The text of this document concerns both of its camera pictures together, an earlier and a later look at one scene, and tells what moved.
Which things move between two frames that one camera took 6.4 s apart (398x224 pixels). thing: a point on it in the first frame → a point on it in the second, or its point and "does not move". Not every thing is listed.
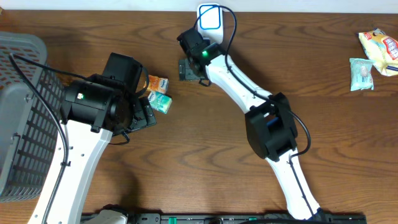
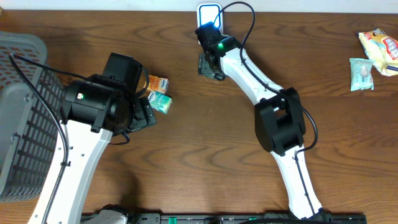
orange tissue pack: x=157 y=84 does not move
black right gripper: x=183 y=71 → x=202 y=68
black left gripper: x=145 y=114 does not move
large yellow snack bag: x=382 y=48 does not move
